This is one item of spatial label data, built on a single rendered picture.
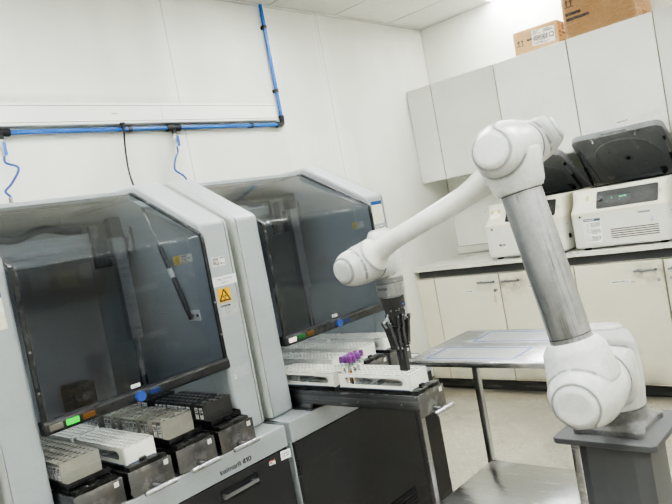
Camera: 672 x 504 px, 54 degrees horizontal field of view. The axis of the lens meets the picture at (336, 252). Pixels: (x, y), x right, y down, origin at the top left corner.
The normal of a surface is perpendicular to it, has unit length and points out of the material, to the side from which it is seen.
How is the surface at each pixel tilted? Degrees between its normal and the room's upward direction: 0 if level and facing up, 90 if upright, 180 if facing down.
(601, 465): 90
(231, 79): 90
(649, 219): 90
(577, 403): 96
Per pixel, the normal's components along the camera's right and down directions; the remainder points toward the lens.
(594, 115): -0.66, 0.16
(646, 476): 0.05, 0.04
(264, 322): 0.73, -0.10
